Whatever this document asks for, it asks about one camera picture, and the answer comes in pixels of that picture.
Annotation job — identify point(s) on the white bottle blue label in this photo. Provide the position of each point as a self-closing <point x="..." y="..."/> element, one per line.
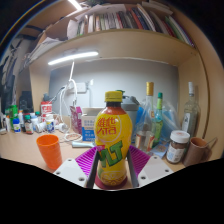
<point x="16" y="126"/>

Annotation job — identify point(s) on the blue white tissue box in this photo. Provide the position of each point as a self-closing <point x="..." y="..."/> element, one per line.
<point x="88" y="128"/>

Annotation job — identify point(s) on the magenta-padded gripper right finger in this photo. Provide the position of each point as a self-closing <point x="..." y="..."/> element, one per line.
<point x="156" y="168"/>

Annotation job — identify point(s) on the orange plastic cup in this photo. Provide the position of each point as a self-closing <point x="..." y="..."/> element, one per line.
<point x="50" y="151"/>

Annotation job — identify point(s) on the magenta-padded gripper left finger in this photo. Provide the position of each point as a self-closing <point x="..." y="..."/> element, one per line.
<point x="70" y="170"/>

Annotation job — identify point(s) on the grey shaker bottle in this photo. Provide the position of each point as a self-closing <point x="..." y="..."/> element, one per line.
<point x="133" y="108"/>

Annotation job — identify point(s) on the green box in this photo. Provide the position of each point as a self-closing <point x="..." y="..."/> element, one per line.
<point x="13" y="111"/>

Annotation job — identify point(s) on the glass bottle green cap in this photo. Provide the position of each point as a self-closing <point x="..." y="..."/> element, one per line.
<point x="158" y="120"/>

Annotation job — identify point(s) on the glass bottle yellow cap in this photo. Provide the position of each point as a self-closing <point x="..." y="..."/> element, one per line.
<point x="150" y="90"/>

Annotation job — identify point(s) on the clear glass bottle white cap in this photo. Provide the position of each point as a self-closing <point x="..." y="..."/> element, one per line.
<point x="190" y="113"/>

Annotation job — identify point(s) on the hanging dark clothes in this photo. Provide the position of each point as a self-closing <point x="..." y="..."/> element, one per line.
<point x="10" y="73"/>

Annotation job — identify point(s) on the brown jar white lid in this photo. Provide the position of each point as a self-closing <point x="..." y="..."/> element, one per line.
<point x="177" y="146"/>

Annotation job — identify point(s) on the white ceiling light bar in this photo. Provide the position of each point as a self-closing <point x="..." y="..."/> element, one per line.
<point x="75" y="4"/>

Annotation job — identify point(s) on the small white pill bottle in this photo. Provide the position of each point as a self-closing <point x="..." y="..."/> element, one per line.
<point x="50" y="124"/>

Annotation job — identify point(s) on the white charger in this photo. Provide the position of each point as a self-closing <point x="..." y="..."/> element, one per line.
<point x="61" y="127"/>

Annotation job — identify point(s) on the white desk lamp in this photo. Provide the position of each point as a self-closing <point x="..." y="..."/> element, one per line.
<point x="73" y="57"/>

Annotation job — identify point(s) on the wooden shelf unit with books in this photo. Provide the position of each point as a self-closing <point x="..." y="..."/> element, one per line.
<point x="133" y="43"/>

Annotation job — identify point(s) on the red white canister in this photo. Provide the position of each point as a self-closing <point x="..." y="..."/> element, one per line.
<point x="46" y="110"/>

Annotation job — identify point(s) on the pink packet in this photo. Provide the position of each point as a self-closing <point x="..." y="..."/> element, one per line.
<point x="76" y="118"/>

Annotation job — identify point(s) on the yellow drink bottle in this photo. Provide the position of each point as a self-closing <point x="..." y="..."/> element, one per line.
<point x="113" y="133"/>

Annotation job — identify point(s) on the brown bottle green cap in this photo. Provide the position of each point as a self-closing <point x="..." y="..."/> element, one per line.
<point x="28" y="125"/>

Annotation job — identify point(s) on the white power strip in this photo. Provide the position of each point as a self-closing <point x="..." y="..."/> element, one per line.
<point x="77" y="87"/>

